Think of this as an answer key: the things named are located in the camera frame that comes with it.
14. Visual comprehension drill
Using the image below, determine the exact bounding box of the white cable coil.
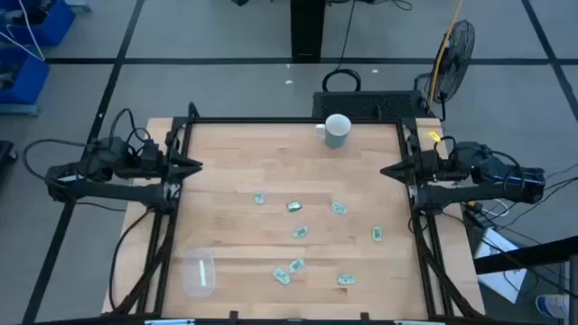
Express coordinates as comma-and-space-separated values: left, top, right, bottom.
482, 198, 510, 218

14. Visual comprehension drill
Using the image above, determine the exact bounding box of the black floor fan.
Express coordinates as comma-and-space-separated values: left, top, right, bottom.
415, 19, 476, 121

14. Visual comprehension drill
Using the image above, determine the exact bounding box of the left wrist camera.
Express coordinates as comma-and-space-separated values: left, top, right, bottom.
140, 139, 162, 168

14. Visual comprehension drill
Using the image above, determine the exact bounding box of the black aluminium table frame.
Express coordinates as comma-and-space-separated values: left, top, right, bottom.
101, 102, 487, 325

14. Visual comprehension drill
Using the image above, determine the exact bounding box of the coiled black cable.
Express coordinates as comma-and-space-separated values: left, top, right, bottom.
322, 0, 362, 94

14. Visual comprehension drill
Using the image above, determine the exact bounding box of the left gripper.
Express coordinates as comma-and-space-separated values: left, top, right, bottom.
155, 146, 203, 182

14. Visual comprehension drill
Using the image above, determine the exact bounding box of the person's shoe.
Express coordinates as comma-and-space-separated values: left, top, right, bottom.
536, 293, 571, 320

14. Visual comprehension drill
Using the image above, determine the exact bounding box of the blue storage bin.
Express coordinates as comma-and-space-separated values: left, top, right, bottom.
0, 0, 77, 48
0, 47, 50, 106

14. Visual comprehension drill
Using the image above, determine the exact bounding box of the black bar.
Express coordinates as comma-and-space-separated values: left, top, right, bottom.
473, 235, 578, 275

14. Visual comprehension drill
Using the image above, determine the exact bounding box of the clear plastic bag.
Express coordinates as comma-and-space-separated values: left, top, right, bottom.
181, 247, 217, 299

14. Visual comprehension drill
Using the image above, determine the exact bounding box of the teal ceramic mug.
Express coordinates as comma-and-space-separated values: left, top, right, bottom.
314, 113, 352, 150

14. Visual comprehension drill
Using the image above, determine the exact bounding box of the black post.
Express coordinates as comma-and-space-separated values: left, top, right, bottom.
290, 0, 326, 63

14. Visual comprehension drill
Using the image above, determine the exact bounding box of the yellow cable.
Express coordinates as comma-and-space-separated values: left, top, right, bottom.
426, 0, 465, 109

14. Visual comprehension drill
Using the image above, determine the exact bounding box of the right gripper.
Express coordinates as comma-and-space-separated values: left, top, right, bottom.
379, 151, 442, 184

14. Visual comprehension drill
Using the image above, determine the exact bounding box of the white paper box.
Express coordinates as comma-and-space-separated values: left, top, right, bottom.
473, 227, 528, 304

